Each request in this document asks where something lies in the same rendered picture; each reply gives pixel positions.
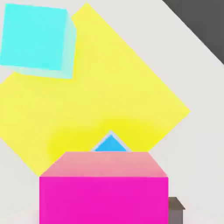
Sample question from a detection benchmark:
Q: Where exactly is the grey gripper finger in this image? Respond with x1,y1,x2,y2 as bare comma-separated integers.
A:
168,196,186,224

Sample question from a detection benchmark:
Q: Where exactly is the small magenta cube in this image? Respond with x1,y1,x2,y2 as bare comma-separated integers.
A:
39,151,169,224

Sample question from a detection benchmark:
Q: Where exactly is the small blue cube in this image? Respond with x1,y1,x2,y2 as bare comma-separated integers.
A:
91,130,132,152

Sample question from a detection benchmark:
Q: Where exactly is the small cyan cube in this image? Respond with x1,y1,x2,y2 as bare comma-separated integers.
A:
0,3,77,80

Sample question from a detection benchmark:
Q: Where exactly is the large yellow box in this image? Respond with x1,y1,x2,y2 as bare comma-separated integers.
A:
0,2,192,177

